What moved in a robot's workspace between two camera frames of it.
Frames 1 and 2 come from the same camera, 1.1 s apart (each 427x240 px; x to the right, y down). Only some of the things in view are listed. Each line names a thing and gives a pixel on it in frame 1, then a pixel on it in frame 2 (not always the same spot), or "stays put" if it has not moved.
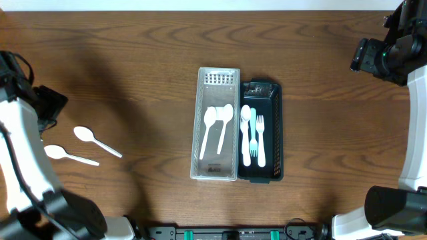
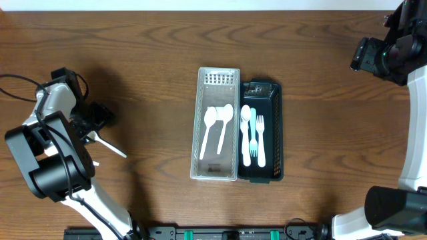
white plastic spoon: [228, 113] stays put
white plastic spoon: [209, 118] stays put
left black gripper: [53, 103] → [92, 119]
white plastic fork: [260, 129] stays put
